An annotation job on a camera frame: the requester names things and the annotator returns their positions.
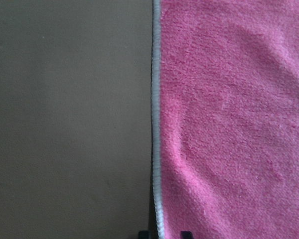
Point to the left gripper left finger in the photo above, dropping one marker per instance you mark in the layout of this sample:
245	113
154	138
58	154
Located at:
144	235

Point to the pink towel with grey edge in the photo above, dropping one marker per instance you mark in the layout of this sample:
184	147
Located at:
225	118

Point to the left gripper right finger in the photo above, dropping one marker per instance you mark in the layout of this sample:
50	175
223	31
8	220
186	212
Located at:
186	235

